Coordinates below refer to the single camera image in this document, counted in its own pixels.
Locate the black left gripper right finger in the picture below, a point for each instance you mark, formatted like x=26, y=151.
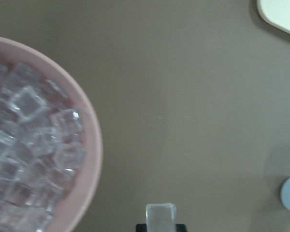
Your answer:
x=181, y=228

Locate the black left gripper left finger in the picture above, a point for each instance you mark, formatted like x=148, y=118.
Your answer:
x=141, y=228

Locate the clear ice cube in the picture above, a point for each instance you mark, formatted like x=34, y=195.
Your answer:
x=160, y=217

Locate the pink bowl of ice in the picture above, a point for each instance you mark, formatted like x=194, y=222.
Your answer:
x=50, y=144

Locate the cream rabbit serving tray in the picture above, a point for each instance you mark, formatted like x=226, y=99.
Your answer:
x=275, y=13

